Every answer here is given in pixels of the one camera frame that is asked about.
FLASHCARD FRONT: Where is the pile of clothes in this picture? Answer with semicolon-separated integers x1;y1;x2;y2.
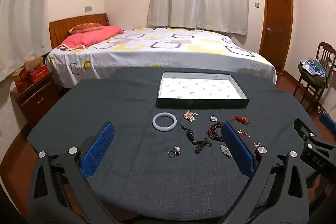
298;57;330;88

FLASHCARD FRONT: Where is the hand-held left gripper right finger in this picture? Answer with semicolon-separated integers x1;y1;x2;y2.
218;121;311;224

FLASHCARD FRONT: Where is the green tray box white lining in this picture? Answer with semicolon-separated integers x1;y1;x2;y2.
157;71;250;109

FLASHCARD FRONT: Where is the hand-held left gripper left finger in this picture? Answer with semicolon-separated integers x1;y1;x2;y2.
26;121;124;224

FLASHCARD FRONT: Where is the dark red bead bracelet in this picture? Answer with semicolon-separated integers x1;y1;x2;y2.
207;121;225;143

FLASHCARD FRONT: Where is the white jade bangle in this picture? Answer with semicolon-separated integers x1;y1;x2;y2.
152;112;177;131

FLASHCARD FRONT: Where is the red tassel ornament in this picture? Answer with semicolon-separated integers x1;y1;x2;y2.
230;115;250;125

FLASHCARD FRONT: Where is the wooden chair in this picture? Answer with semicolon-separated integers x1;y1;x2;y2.
293;42;336;111

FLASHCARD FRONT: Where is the wooden nightstand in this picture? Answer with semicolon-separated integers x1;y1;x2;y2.
10;70;61;126

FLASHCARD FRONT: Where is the orange pillow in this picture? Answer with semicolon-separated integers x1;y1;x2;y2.
68;22;103;34

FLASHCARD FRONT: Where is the wooden door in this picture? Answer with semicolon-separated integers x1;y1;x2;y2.
259;0;294;73

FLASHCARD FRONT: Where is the brown teddy bear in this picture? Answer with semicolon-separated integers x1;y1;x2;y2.
24;56;44;73

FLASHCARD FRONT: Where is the gold cluster brooch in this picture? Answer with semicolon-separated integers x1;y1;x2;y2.
183;110;199;123

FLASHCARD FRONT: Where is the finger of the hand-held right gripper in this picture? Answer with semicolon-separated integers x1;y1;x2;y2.
294;118;319;142
319;112;336;136

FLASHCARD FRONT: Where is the red gold dangling earring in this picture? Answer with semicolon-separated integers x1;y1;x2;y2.
237;130;261;148

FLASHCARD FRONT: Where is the rhinestone brooch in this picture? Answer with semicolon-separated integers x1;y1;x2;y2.
220;144;233;159

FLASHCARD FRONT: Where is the bed with patterned sheet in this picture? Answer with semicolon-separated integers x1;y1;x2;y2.
45;27;277;89

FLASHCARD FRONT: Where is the small gold red box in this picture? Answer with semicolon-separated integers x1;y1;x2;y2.
12;68;28;81

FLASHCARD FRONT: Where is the wooden headboard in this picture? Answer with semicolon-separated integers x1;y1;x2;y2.
49;13;110;50

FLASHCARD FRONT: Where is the pink pillow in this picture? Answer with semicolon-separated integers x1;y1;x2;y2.
58;25;124;50

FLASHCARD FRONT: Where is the white side curtain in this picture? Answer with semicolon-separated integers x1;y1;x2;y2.
0;0;57;83

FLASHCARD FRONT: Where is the dark pendant with cord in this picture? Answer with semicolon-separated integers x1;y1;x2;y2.
177;126;213;154

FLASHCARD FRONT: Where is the silver pearl ring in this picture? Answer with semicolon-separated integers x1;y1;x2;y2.
168;146;182;158

